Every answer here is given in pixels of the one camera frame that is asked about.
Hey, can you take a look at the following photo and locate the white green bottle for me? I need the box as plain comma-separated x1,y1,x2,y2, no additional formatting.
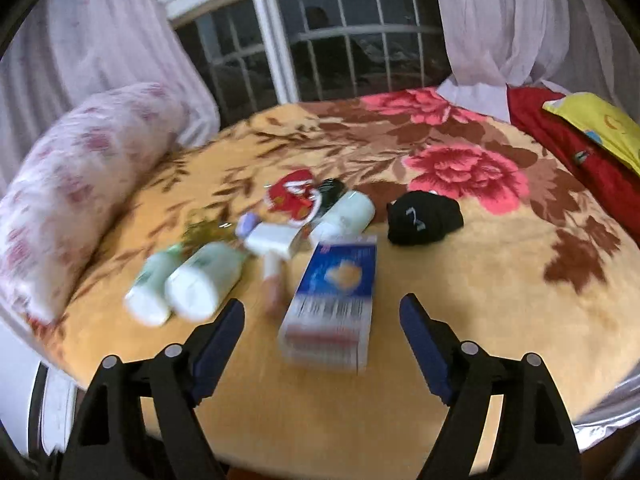
165,242,246,322
124,244,184,327
309,191,375,245

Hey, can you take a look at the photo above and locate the pink lip gloss tube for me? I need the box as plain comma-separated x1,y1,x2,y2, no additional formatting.
262,252,288,316

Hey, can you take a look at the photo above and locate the blue red medicine box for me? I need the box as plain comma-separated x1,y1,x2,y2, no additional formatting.
278,235,378,372

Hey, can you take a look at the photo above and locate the black knit pouch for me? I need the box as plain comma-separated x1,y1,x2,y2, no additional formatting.
386,191,464,247

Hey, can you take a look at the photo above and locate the purple white small case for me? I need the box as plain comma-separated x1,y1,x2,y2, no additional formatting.
235,211,262,240

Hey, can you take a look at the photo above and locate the red crochet pouch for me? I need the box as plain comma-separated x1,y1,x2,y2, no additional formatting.
265,168,322,226

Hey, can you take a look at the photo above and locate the white charger plug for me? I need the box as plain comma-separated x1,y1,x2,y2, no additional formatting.
243,222,302,260

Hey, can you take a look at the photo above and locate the red blanket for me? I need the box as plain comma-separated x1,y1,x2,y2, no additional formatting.
506,87,640,240

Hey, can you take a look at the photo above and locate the pink floral rolled quilt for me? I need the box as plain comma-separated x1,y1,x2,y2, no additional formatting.
1,82,186,325

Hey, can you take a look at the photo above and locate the floral beige fleece blanket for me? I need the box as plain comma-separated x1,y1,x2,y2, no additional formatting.
41,88,639,479

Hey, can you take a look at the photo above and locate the yellow cartoon pillow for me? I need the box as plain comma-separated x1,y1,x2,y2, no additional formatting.
542,92,640,174

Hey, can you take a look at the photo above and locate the dark green small bottle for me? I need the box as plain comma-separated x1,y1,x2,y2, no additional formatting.
318,178,346,216

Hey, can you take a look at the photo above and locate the left sheer white curtain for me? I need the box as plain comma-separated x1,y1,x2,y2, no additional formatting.
1,0,220,186

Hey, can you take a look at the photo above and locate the sheer white curtain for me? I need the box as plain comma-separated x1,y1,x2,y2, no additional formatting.
437,0,639,122
1,0,220,186

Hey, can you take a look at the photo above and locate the right sheer white curtain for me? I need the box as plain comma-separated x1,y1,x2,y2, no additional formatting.
437,0,639,122

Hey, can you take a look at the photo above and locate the white barred window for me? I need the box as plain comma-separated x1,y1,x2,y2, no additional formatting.
160,0,450,125

